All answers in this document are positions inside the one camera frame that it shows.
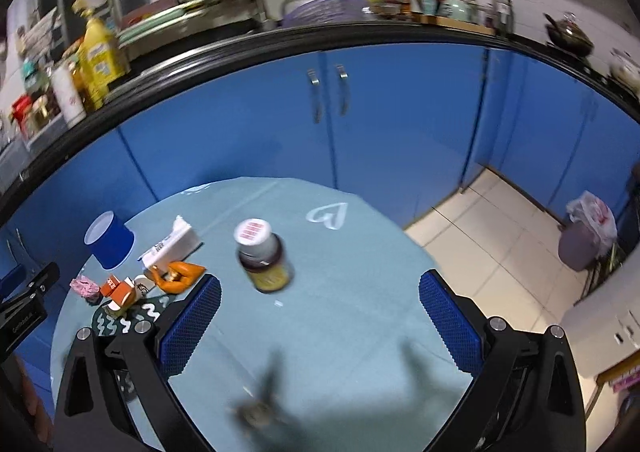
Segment blue paper cup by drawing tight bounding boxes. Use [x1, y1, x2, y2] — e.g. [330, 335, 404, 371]
[84, 211, 136, 270]

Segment stack of white paper cups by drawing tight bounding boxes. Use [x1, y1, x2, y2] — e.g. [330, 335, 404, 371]
[50, 63, 87, 129]

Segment teal kettle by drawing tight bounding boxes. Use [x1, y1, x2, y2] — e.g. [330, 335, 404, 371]
[437, 0, 473, 22]

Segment wok with glass lid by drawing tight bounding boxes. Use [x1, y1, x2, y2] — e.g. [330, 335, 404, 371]
[542, 12, 596, 58]

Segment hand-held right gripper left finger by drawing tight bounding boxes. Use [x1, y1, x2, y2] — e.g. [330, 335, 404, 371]
[52, 273, 223, 452]

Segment yellow detergent bottle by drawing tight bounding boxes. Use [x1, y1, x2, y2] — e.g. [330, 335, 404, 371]
[75, 7, 128, 93]

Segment purple waste bin with bag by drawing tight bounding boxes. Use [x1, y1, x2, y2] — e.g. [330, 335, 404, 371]
[557, 191, 618, 273]

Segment blue kitchen cabinets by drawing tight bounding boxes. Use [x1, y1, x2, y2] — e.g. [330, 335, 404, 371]
[0, 42, 640, 368]

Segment brown medicine bottle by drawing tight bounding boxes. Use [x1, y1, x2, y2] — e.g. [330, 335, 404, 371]
[234, 218, 295, 294]

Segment amber oil bottle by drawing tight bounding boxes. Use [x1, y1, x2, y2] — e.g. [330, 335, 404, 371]
[70, 59, 108, 113]

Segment wooden cutting board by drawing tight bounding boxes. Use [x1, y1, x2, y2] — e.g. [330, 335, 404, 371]
[415, 14, 498, 37]

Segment red lid jar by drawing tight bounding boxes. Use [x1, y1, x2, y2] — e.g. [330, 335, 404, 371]
[11, 96, 36, 133]

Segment purple plastic basket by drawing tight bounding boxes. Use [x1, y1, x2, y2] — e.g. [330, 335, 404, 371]
[280, 0, 371, 28]

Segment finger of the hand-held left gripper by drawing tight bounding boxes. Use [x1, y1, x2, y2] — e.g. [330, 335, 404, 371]
[0, 262, 61, 317]
[0, 264, 26, 300]

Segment white tissue packet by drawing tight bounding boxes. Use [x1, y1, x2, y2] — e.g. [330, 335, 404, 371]
[137, 215, 203, 267]

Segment white tall appliance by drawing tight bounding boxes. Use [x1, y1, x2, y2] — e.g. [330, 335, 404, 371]
[560, 252, 640, 383]

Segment white ceramic pot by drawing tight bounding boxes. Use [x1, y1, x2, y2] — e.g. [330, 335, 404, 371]
[607, 49, 640, 88]

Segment orange white carton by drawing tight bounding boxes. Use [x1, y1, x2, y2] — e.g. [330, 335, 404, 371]
[100, 273, 157, 317]

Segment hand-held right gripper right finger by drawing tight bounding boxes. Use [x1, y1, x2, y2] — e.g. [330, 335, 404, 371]
[417, 269, 588, 452]

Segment orange plastic wrapper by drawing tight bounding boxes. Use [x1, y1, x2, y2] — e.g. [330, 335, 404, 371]
[150, 261, 207, 293]

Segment green dish tray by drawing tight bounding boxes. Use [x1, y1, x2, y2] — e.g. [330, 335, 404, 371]
[117, 0, 221, 45]

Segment pink wrapper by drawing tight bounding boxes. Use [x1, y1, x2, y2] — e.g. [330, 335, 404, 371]
[70, 276, 102, 305]

